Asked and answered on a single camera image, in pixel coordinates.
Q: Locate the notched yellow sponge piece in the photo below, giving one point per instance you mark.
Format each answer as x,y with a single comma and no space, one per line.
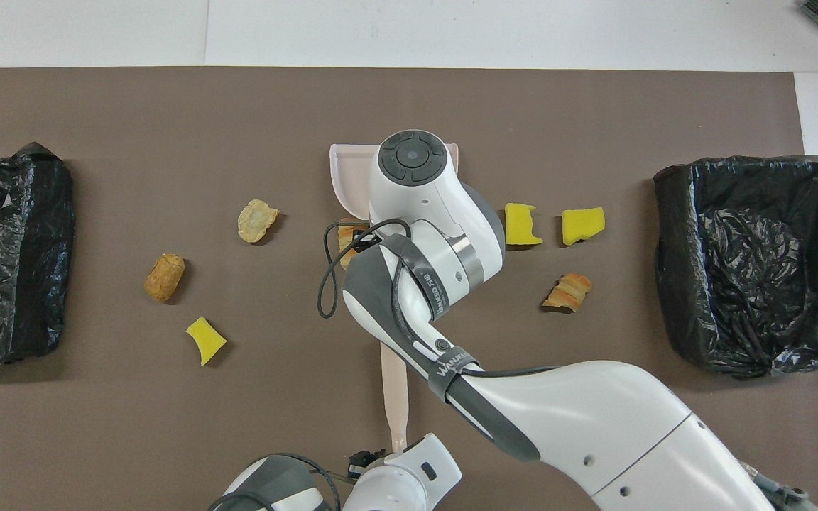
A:
522,226

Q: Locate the brown bread roll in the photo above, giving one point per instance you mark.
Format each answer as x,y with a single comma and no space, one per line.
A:
164,278

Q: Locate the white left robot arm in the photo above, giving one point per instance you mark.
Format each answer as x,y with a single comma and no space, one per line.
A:
409,482

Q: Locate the wedge yellow sponge piece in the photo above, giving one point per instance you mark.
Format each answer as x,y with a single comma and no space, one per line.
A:
583,226

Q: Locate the pale ridged pastry piece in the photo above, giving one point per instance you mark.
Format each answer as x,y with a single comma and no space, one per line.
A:
256,221

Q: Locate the striped orange croissant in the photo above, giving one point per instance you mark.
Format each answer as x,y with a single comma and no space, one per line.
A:
344,245
569,291

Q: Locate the brown paper table mat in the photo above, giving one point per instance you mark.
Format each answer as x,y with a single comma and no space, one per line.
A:
167,142

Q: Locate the beige plastic dustpan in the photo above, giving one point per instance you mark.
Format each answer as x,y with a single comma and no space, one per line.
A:
348,177

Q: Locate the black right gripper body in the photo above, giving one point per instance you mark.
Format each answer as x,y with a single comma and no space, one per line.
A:
366,238

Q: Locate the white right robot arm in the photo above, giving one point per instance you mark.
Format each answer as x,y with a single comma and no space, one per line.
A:
593,411

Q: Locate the small yellow sponge piece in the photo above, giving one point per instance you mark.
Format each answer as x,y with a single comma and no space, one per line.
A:
204,339

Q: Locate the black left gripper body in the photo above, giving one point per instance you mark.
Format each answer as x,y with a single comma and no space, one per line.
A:
365,461

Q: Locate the black bag lined bin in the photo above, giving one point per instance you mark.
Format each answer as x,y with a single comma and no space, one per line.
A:
18,284
735,234

